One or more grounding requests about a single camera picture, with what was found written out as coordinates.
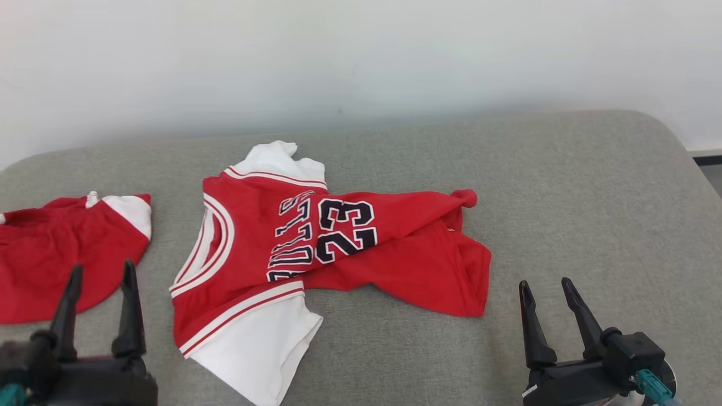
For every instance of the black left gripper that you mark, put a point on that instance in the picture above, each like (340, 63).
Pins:
(101, 383)

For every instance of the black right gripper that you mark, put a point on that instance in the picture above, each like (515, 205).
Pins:
(575, 386)

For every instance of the red shorts with white stripe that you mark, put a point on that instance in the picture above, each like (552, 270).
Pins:
(51, 254)

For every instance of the red Bulls 23 jersey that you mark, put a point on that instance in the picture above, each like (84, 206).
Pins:
(395, 248)

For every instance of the grey fabric sofa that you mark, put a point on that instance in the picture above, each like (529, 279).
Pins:
(564, 197)

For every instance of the dark baseboard strip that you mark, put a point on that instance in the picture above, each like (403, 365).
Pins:
(708, 157)

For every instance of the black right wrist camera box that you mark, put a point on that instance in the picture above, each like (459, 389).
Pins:
(637, 352)

